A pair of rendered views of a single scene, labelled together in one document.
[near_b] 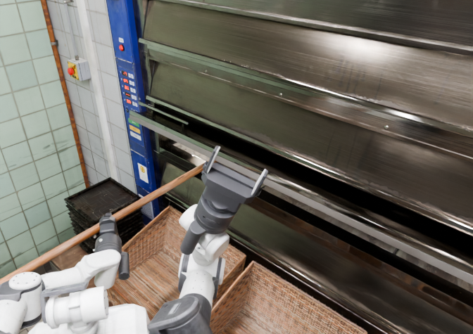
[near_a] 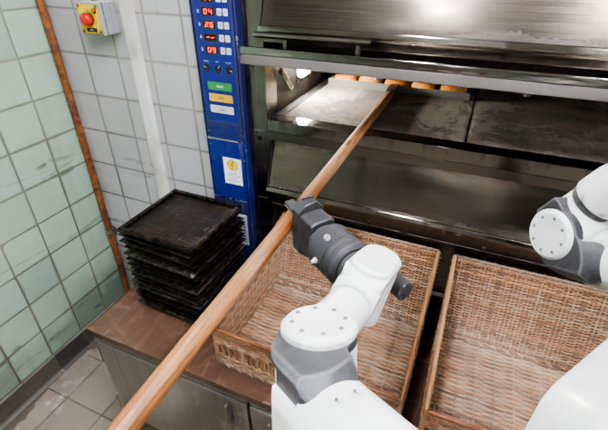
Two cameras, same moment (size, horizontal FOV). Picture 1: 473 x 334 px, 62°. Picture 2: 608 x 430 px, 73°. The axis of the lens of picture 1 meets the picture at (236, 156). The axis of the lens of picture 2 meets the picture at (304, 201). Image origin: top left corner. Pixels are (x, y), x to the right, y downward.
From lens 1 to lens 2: 0.97 m
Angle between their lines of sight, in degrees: 16
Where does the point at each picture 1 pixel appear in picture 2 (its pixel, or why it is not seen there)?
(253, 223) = (453, 199)
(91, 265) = (376, 274)
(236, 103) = not seen: outside the picture
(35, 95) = (14, 77)
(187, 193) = not seen: hidden behind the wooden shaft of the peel
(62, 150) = (66, 172)
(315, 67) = not seen: outside the picture
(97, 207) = (181, 231)
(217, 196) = not seen: outside the picture
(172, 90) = (310, 5)
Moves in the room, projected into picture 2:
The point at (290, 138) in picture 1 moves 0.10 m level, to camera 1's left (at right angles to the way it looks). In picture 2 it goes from (574, 25) to (536, 28)
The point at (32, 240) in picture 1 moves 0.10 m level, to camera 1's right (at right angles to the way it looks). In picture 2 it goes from (35, 321) to (61, 316)
